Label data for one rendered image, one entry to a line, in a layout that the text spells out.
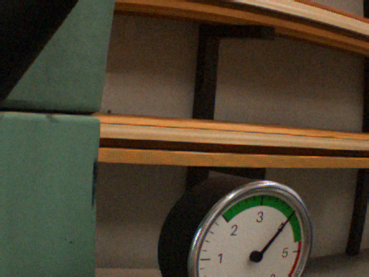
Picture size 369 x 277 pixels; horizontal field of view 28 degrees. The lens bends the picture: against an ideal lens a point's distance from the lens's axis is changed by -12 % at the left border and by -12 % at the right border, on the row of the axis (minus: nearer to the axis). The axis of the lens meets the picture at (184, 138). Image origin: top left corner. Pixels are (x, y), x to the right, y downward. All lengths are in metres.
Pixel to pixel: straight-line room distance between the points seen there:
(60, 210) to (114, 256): 2.81
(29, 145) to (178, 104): 2.87
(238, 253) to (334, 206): 3.47
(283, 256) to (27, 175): 0.12
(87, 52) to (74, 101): 0.02
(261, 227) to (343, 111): 3.44
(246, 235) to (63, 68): 0.10
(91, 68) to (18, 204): 0.07
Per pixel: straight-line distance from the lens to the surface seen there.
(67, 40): 0.35
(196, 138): 2.68
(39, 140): 0.34
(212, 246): 0.32
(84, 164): 0.35
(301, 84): 3.57
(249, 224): 0.32
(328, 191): 3.74
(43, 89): 0.34
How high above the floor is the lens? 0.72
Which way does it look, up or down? 3 degrees down
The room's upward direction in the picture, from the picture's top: 5 degrees clockwise
